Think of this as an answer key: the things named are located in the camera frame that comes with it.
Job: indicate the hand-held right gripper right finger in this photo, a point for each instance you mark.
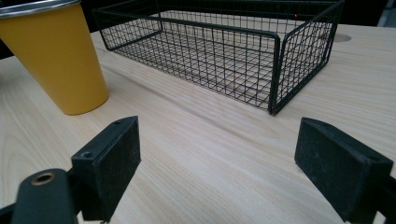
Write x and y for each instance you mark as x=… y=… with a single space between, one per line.
x=336 y=168

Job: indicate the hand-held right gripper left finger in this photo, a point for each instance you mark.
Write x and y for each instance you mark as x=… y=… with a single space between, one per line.
x=107 y=168

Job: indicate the yellow cup with metal rim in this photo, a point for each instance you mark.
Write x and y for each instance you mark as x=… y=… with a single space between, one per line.
x=59 y=59

